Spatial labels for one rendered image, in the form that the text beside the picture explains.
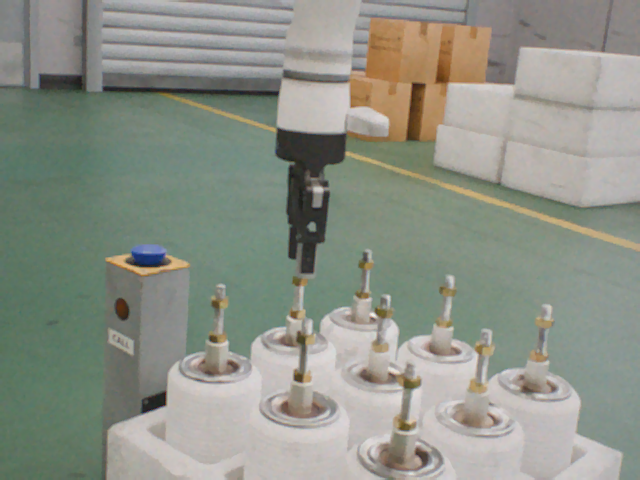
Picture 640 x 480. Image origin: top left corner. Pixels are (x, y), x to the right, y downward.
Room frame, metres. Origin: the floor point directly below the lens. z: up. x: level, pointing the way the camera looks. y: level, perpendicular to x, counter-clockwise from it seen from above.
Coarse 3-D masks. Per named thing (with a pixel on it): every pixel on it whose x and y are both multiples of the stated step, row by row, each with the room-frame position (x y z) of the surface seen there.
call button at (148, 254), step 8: (136, 248) 0.95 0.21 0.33; (144, 248) 0.95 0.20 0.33; (152, 248) 0.96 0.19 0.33; (160, 248) 0.96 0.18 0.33; (136, 256) 0.94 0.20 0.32; (144, 256) 0.94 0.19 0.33; (152, 256) 0.94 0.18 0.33; (160, 256) 0.94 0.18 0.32; (144, 264) 0.94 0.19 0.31; (152, 264) 0.94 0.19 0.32
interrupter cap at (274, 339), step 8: (280, 328) 0.93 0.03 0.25; (264, 336) 0.90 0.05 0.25; (272, 336) 0.90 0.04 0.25; (280, 336) 0.91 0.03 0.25; (320, 336) 0.92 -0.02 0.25; (264, 344) 0.88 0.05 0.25; (272, 344) 0.88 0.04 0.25; (280, 344) 0.88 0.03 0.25; (312, 344) 0.89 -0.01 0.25; (320, 344) 0.89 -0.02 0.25; (280, 352) 0.87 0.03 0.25; (288, 352) 0.86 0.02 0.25; (296, 352) 0.86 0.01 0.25; (312, 352) 0.87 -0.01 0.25
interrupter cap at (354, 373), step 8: (360, 360) 0.85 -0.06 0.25; (344, 368) 0.83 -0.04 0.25; (352, 368) 0.83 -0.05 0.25; (360, 368) 0.84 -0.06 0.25; (392, 368) 0.84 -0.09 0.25; (400, 368) 0.84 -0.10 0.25; (344, 376) 0.81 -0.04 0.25; (352, 376) 0.81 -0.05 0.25; (360, 376) 0.82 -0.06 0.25; (392, 376) 0.83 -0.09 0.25; (352, 384) 0.80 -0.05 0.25; (360, 384) 0.79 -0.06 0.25; (368, 384) 0.80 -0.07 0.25; (376, 384) 0.80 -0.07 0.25; (384, 384) 0.80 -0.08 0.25; (392, 384) 0.80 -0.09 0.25; (384, 392) 0.79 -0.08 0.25
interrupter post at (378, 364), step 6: (372, 354) 0.82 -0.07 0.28; (378, 354) 0.81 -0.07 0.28; (384, 354) 0.81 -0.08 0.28; (372, 360) 0.81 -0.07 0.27; (378, 360) 0.81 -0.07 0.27; (384, 360) 0.81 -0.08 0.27; (372, 366) 0.81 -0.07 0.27; (378, 366) 0.81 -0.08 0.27; (384, 366) 0.81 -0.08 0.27; (372, 372) 0.81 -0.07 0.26; (378, 372) 0.81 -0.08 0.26; (384, 372) 0.81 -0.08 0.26; (372, 378) 0.81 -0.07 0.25; (378, 378) 0.81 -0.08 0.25; (384, 378) 0.82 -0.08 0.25
